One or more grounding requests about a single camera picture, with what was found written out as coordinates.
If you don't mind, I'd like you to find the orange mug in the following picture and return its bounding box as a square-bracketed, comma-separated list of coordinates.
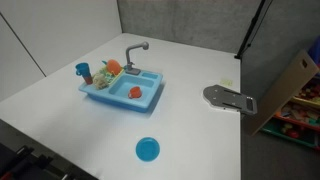
[128, 86, 142, 99]

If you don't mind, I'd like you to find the orange plate in rack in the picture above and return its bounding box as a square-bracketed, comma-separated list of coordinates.
[107, 59, 122, 75]

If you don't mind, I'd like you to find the blue plate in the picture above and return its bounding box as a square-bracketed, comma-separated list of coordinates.
[135, 137, 160, 162]

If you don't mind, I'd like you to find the grey toy faucet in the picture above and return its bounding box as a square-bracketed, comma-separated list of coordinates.
[125, 41, 149, 75]

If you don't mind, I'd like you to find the blue toy sink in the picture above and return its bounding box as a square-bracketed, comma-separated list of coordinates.
[79, 70, 163, 112]

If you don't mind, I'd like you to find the beige sponge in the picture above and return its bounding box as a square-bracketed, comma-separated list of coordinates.
[93, 73, 109, 90]

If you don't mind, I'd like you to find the yellow sticker on table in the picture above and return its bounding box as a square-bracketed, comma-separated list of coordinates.
[220, 79, 233, 87]

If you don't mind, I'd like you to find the red cup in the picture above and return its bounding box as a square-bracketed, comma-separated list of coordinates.
[83, 76, 93, 85]

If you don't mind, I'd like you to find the blue cup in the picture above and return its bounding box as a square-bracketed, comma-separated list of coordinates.
[75, 63, 90, 77]

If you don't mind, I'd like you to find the wooden toy shelf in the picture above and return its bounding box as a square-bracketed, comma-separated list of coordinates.
[244, 50, 319, 150]

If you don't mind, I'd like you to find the black tripod pole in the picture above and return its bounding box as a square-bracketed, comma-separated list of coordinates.
[234, 0, 274, 60]

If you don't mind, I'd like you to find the black equipment at table edge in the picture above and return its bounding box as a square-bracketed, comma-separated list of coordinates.
[0, 144, 98, 180]

